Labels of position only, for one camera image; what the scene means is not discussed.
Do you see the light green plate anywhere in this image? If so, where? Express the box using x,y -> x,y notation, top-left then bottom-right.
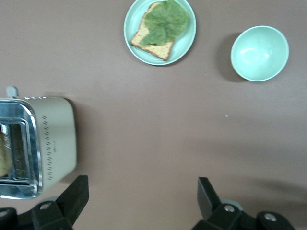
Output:
123,0 -> 197,67

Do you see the green lettuce leaf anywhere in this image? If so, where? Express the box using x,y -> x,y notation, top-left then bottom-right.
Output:
140,0 -> 190,46

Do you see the brown toast slice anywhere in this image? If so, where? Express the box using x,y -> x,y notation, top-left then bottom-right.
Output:
0,130 -> 13,178

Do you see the brown bread slice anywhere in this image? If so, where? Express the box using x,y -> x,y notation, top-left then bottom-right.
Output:
130,1 -> 175,62

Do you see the beige chrome toaster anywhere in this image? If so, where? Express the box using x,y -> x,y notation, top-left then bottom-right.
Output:
0,86 -> 78,201

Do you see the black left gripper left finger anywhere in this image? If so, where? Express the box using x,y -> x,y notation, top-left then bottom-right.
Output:
31,175 -> 89,230

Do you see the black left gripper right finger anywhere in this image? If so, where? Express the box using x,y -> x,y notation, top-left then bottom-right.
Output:
191,177 -> 296,230

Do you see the light green bowl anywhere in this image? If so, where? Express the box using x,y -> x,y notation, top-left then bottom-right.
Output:
230,25 -> 290,82

